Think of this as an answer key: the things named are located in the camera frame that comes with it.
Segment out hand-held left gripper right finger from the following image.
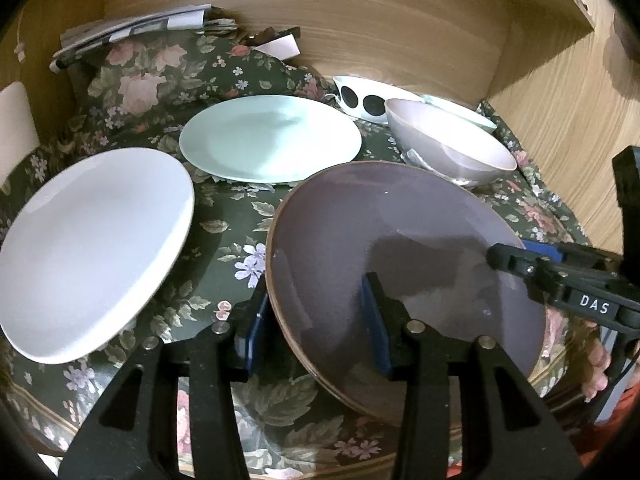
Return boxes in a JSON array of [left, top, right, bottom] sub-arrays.
[[361, 272, 583, 480]]

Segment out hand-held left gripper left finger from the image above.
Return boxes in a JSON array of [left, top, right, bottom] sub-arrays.
[[60, 275, 272, 480]]

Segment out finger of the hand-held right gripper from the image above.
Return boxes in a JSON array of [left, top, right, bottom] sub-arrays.
[[522, 240, 623, 276], [486, 242, 640, 332]]

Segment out purple plate with brown rim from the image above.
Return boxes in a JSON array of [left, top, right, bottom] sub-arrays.
[[265, 161, 547, 428]]

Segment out person's right hand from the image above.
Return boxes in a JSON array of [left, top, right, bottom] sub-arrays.
[[580, 339, 613, 403]]

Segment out dark floral cloth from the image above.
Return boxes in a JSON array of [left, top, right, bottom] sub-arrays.
[[0, 35, 616, 480]]

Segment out lilac bowl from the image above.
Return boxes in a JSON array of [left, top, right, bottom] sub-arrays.
[[384, 98, 517, 188]]

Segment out light green bowl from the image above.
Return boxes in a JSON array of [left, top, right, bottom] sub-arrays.
[[420, 94, 497, 135]]

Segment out white plate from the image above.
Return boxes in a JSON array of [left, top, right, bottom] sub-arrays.
[[0, 147, 196, 365]]

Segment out light green plate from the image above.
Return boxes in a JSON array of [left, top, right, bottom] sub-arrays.
[[179, 95, 362, 183]]

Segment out wooden cabinet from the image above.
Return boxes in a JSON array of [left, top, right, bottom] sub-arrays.
[[0, 0, 640, 271]]

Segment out white rectangular panel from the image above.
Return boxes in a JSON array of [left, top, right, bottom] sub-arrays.
[[0, 81, 41, 173]]

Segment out stack of papers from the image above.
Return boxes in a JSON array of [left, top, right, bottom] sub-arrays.
[[50, 4, 236, 68]]

